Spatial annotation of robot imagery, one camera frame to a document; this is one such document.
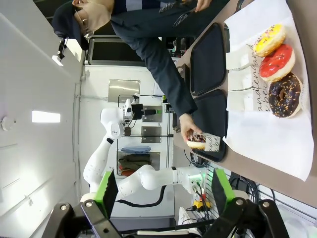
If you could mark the ceiling light panel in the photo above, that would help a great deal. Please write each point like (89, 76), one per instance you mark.
(45, 116)

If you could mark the person in dark jacket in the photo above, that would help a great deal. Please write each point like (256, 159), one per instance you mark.
(148, 19)

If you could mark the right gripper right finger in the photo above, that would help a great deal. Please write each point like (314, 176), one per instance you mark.
(220, 196)

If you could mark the white camera on clamp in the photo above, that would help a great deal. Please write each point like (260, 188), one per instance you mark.
(58, 60)

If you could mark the folded blue cloth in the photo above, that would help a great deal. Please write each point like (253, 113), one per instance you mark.
(135, 149)

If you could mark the yellow glazed donut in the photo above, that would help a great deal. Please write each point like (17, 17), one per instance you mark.
(268, 39)

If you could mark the white smoke detector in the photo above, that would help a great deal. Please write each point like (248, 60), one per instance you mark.
(7, 123)

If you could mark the white shelf cabinet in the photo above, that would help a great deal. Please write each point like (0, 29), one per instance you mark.
(138, 163)

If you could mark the maroon glazed donut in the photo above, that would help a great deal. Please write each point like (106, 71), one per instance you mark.
(195, 144)

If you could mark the person's right hand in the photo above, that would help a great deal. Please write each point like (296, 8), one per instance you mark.
(188, 124)

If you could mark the yellow emergency stop box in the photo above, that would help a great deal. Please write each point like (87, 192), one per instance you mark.
(201, 205)

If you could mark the person's right forearm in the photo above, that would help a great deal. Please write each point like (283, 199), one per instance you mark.
(175, 91)

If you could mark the person's left hand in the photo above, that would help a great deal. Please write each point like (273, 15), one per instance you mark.
(204, 4)

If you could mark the doughnut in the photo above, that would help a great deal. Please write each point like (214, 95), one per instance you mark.
(235, 81)
(213, 143)
(237, 102)
(235, 60)

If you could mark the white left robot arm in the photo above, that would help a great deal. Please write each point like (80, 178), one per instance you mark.
(148, 177)

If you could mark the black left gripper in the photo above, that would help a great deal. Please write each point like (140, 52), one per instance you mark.
(137, 111)

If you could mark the chocolate sprinkled donut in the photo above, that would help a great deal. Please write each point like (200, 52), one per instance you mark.
(292, 96)

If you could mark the black serving tray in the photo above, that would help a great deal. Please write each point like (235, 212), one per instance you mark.
(210, 57)
(213, 111)

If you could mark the white paper sheet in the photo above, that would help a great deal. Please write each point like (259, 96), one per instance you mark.
(260, 148)

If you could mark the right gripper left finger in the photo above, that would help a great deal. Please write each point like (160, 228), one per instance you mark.
(110, 196)

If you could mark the red glazed donut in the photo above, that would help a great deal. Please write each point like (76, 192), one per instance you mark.
(277, 62)

